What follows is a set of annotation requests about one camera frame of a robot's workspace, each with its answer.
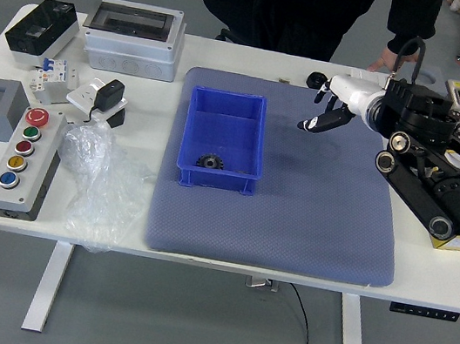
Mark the clear plastic bag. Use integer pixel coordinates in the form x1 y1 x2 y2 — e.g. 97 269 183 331
42 115 166 262

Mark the grey windowed distribution box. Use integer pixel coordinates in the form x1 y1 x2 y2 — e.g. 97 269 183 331
75 0 191 84

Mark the black power adapter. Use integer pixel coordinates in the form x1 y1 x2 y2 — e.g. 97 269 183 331
83 75 128 128

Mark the black chair base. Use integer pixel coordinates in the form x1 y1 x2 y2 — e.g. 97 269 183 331
214 27 241 45

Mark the black table control panel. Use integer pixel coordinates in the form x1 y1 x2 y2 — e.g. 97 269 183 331
389 301 460 324

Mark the white wall switch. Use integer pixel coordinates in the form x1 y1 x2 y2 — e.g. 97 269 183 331
349 67 391 87

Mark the white table leg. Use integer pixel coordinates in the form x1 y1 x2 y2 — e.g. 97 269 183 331
333 293 380 344
20 238 77 337

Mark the blue plastic box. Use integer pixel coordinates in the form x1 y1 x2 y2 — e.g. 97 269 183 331
172 84 276 199

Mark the person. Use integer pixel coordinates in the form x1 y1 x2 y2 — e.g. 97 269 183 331
195 0 383 69

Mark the white wall socket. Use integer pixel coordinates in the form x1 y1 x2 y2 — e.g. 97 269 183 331
62 73 133 125

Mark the grey-blue padded mat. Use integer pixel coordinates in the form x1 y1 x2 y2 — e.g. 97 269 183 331
141 62 424 292

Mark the metal bracket under table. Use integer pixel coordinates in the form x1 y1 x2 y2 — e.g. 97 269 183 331
244 274 281 295

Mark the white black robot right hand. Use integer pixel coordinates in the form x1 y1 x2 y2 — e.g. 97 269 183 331
295 68 388 145

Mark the white blue circuit breaker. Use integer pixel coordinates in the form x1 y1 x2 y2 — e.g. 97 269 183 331
37 55 71 88

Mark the person's left hand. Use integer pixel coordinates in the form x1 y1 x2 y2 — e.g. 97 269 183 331
366 44 423 80

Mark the big black gear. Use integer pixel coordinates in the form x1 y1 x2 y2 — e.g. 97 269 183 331
193 151 226 174

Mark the grey box with round hole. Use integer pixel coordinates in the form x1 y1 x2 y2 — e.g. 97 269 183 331
395 60 448 90

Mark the small black block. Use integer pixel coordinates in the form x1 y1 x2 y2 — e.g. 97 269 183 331
105 105 127 130

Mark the white plastic clip part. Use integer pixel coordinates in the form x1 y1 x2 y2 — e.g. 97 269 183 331
24 66 58 107

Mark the black-lid control enclosure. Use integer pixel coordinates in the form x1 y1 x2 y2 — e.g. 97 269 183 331
0 0 85 75

